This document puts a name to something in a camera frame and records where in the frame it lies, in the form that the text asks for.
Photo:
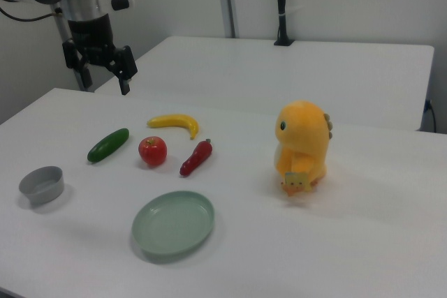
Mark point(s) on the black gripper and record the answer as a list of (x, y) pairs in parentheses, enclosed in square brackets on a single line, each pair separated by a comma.
[(91, 38)]

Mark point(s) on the red apple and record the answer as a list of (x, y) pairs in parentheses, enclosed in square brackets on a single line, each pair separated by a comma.
[(152, 153)]

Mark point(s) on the grey bowl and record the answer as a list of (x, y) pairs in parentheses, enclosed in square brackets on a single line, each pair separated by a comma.
[(49, 193)]

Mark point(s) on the aluminium profile pole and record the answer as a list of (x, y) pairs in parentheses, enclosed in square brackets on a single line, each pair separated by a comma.
[(63, 29)]

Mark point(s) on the green cucumber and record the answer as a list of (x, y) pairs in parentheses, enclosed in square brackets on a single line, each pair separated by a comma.
[(108, 145)]

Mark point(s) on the yellow banana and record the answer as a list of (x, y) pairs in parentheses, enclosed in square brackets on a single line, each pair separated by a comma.
[(171, 120)]

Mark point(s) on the red chili pepper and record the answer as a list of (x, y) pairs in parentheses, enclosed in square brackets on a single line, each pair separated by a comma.
[(195, 158)]

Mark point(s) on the pale green plate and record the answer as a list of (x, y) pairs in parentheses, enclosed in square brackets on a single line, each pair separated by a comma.
[(173, 223)]

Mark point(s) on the white background table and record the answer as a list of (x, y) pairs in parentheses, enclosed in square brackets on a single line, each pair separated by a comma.
[(279, 74)]

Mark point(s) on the orange plush dinosaur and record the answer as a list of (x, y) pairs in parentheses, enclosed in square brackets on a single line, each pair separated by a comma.
[(304, 130)]

